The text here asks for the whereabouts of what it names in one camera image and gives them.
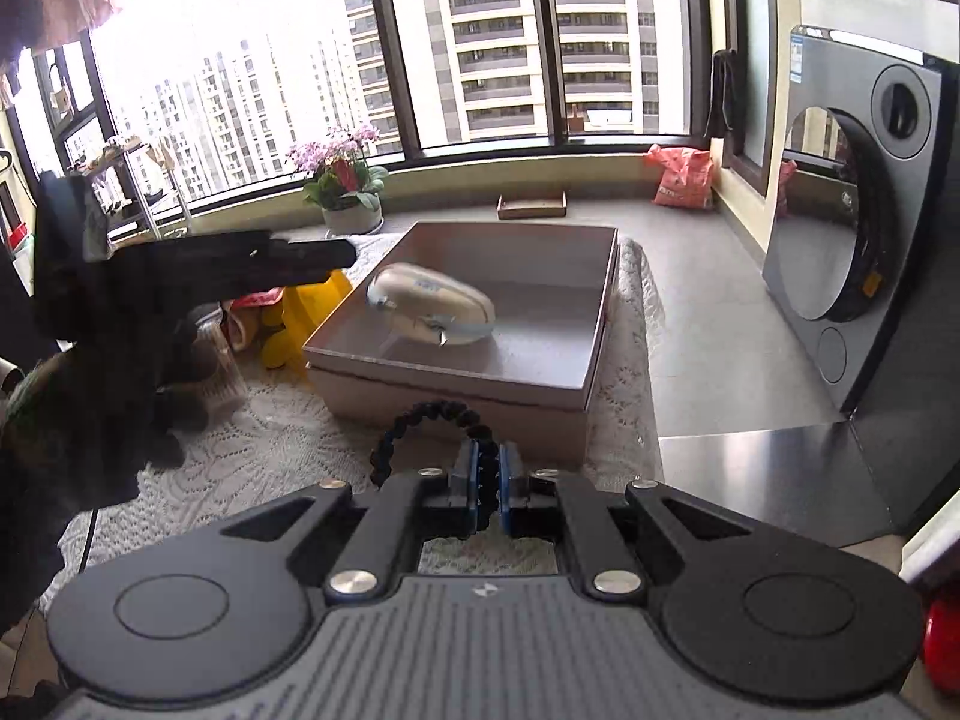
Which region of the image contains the pink orchid flower pot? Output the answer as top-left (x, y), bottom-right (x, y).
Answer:
top-left (288, 122), bottom-right (389, 236)

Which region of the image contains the dark gloved left hand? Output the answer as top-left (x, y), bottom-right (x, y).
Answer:
top-left (2, 304), bottom-right (220, 512)

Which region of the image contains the white lace tablecloth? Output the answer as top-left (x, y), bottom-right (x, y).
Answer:
top-left (37, 238), bottom-right (665, 610)

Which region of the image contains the grey front-load washing machine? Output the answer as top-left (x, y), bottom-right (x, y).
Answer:
top-left (763, 26), bottom-right (957, 413)

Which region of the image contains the metal shoe rack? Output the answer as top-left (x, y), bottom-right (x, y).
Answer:
top-left (70, 135), bottom-right (192, 238)

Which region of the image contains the black beaded bracelet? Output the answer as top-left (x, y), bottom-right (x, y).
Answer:
top-left (367, 398), bottom-right (503, 533)

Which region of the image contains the yellow duck plush toy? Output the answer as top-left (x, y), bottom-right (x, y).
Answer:
top-left (260, 270), bottom-right (352, 371)

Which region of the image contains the pink cardboard box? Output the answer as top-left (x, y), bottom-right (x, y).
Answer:
top-left (302, 221), bottom-right (619, 466)

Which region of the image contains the small wooden tray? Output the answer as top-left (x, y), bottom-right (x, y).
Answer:
top-left (496, 190), bottom-right (568, 220)

